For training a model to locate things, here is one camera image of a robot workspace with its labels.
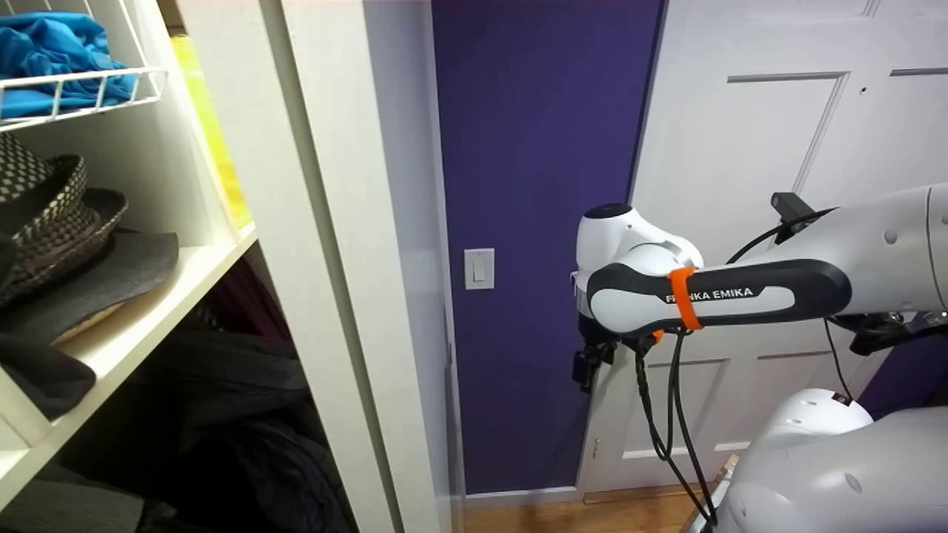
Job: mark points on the dark grey felt hat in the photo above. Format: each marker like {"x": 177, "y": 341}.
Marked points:
{"x": 53, "y": 381}

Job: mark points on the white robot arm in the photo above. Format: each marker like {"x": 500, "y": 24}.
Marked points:
{"x": 823, "y": 463}

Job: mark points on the white door frame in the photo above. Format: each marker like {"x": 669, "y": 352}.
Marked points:
{"x": 333, "y": 122}

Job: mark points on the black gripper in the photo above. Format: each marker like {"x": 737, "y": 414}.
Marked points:
{"x": 596, "y": 347}

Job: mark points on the white wire basket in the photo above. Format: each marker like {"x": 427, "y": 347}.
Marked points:
{"x": 127, "y": 21}

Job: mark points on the woven black white hat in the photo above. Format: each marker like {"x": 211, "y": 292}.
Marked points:
{"x": 53, "y": 218}

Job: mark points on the blue folded cloth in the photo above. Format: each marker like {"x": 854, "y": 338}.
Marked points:
{"x": 60, "y": 60}

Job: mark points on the white closet shelf unit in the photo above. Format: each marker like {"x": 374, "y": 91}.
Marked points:
{"x": 153, "y": 166}

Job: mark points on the white panelled door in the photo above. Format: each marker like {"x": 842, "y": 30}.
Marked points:
{"x": 824, "y": 98}

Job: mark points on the white wall light switch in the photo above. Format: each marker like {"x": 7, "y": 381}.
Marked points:
{"x": 478, "y": 267}

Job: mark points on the dark hanging clothes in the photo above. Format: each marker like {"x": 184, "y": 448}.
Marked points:
{"x": 220, "y": 424}

